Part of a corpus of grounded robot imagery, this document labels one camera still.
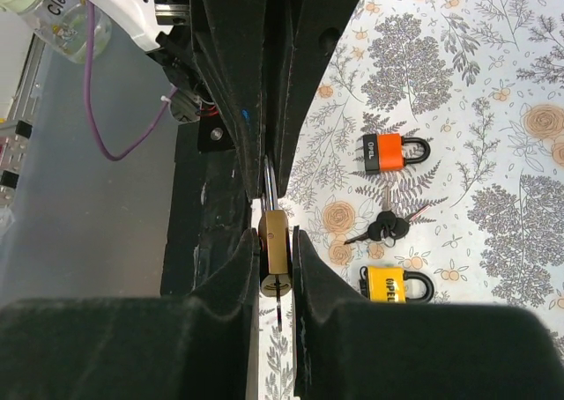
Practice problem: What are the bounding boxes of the orange padlock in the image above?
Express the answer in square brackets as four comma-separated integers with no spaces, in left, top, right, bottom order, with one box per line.
[362,133,431,174]

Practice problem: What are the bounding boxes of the small brass padlock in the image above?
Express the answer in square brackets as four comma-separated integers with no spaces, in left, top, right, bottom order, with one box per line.
[258,156,292,297]

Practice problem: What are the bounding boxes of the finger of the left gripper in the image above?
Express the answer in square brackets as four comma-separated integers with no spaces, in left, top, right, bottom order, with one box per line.
[189,0,267,199]
[266,0,359,196]

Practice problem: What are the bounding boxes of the orange padlock keys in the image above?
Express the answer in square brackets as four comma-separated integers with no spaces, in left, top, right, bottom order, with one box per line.
[344,188,431,247]

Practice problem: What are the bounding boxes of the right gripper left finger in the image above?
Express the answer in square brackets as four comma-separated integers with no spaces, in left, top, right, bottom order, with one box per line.
[1,229,260,399]

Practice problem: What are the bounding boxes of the yellow padlock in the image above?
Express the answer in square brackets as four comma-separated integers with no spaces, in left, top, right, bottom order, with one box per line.
[359,266,435,303]

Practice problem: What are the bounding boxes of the clear water bottle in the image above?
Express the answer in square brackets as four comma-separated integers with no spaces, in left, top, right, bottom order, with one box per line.
[1,0,91,63]

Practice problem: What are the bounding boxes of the aluminium frame rail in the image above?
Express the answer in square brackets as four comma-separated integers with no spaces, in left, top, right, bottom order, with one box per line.
[1,36,45,231]

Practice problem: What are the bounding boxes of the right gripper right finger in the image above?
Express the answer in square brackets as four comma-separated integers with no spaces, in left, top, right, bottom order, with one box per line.
[293,229,563,399]

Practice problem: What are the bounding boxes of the floral table mat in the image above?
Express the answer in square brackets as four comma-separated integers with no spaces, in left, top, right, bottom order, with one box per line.
[258,0,563,399]

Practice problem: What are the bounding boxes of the black base frame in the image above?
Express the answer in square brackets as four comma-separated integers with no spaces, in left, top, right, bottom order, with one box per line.
[160,123,250,296]

